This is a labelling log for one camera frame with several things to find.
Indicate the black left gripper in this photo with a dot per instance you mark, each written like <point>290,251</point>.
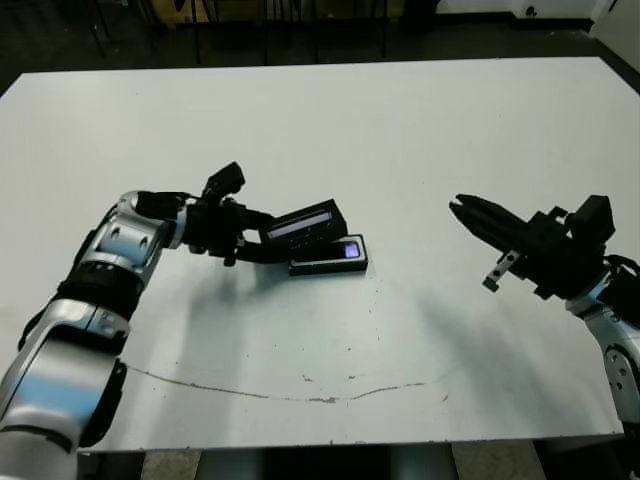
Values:
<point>212,227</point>

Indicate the black waste bin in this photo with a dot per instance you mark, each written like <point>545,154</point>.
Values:
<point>420,15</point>

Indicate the small black wall knob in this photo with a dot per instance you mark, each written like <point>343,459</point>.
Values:
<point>530,10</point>

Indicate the black box base white insert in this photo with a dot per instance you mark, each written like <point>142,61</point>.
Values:
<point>330,270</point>

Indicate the grey robot left leg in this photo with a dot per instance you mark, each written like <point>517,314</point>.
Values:
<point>230,465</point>

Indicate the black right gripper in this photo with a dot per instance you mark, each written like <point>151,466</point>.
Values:
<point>555,255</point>

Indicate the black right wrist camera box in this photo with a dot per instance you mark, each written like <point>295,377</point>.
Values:
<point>592,217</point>

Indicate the slim black camera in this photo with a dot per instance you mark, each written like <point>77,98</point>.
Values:
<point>350,250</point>

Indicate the black box lid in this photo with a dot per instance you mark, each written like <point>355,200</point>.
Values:
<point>310,232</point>

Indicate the grey robot leg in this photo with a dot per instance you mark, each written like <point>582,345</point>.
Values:
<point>230,465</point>
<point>424,465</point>

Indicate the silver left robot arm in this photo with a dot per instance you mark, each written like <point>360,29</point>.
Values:
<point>120,240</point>

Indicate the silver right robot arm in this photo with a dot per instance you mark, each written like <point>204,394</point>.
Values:
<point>615,330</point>

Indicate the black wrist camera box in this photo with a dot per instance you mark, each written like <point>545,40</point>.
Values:
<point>227,177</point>
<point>592,217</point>

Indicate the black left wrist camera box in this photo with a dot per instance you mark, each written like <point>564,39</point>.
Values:
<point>227,177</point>

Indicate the grey robot right leg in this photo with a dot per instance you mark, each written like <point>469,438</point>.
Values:
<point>424,465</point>

